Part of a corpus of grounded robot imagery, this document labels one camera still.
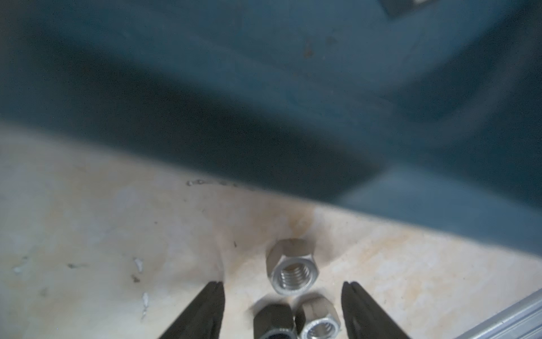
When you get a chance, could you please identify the black hex nut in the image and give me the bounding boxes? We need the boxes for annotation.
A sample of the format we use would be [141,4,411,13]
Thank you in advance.
[253,304,297,339]

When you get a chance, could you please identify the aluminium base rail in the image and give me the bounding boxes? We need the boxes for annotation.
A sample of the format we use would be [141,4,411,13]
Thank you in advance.
[457,290,541,339]

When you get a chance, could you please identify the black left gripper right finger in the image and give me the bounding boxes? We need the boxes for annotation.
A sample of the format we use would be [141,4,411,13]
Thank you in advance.
[341,281,409,339]

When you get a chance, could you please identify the silver hex nut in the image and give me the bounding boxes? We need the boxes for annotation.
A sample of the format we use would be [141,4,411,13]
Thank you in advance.
[295,297,341,339]
[266,239,319,296]

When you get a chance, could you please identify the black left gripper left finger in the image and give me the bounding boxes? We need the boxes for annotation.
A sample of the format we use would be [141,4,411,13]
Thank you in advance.
[159,281,225,339]

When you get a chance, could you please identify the teal plastic storage box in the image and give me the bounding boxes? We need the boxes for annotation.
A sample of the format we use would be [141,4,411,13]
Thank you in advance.
[1,1,541,255]

